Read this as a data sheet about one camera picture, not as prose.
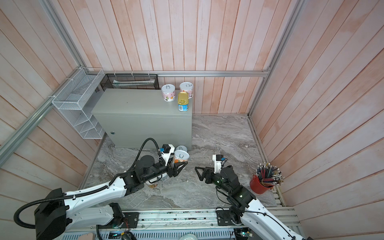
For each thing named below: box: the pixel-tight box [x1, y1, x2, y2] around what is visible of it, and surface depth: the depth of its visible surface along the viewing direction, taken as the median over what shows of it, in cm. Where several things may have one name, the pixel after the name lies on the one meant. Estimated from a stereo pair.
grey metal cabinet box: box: [91, 89, 193, 150], surface depth 82 cm
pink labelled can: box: [161, 84, 176, 102], surface depth 80 cm
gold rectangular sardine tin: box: [177, 91, 190, 112], surface depth 75 cm
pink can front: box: [179, 81, 194, 99], surface depth 80 cm
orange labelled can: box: [174, 149, 190, 164], surface depth 69 cm
